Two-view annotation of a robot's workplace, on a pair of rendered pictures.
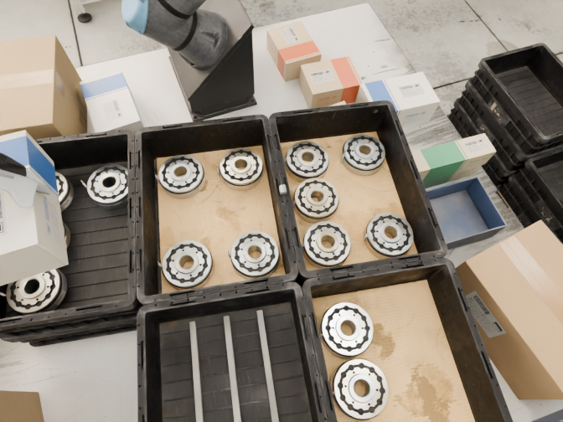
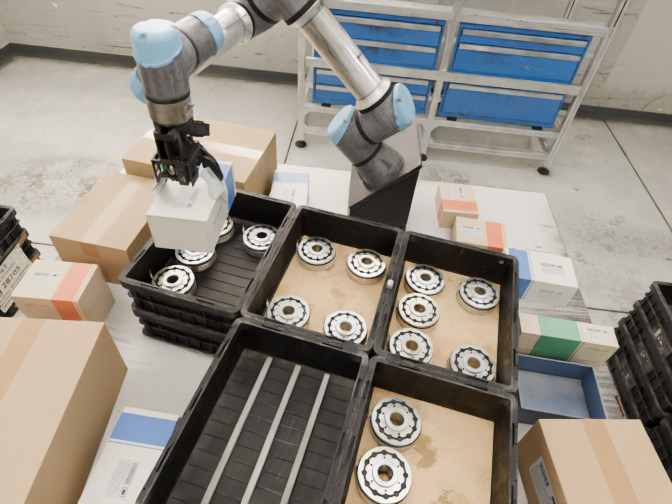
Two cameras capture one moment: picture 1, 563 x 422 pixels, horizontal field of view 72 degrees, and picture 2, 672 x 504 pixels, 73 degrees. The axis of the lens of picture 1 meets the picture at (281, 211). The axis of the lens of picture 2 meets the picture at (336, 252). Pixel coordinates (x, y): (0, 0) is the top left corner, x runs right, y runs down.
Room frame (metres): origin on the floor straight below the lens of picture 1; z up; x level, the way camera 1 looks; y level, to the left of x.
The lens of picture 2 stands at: (-0.30, -0.19, 1.75)
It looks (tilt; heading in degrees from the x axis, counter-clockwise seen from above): 46 degrees down; 26
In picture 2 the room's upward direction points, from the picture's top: 5 degrees clockwise
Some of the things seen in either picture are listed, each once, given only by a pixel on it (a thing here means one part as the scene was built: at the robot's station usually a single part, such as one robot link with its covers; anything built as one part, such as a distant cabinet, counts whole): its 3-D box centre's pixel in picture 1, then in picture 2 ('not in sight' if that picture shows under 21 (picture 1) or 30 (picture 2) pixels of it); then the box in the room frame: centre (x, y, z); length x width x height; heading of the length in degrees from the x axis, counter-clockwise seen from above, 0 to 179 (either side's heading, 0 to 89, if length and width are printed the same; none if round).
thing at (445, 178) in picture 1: (436, 170); (553, 348); (0.61, -0.42, 0.73); 0.24 x 0.06 x 0.06; 113
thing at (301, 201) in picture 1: (317, 197); (418, 309); (0.42, -0.08, 0.86); 0.10 x 0.10 x 0.01
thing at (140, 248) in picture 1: (210, 199); (329, 270); (0.37, 0.15, 0.92); 0.40 x 0.30 x 0.02; 14
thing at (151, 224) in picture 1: (214, 210); (328, 284); (0.37, 0.15, 0.87); 0.40 x 0.30 x 0.11; 14
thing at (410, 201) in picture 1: (346, 192); (446, 315); (0.44, -0.14, 0.87); 0.40 x 0.30 x 0.11; 14
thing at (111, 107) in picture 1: (115, 111); (289, 198); (0.72, 0.50, 0.75); 0.20 x 0.12 x 0.09; 29
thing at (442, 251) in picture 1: (350, 181); (452, 302); (0.44, -0.14, 0.92); 0.40 x 0.30 x 0.02; 14
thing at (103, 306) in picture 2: not in sight; (72, 306); (0.03, 0.73, 0.74); 0.16 x 0.12 x 0.07; 115
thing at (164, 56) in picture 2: not in sight; (162, 61); (0.22, 0.41, 1.41); 0.09 x 0.08 x 0.11; 11
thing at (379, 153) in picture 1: (364, 151); (479, 292); (0.56, -0.19, 0.86); 0.10 x 0.10 x 0.01
